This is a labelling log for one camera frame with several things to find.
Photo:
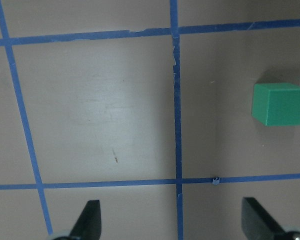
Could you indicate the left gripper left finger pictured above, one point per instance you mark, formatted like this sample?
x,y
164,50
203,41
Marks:
x,y
89,224

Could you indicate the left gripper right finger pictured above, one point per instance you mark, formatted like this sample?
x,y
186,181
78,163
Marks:
x,y
257,223

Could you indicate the green wooden block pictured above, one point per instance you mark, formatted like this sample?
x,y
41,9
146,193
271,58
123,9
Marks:
x,y
276,104

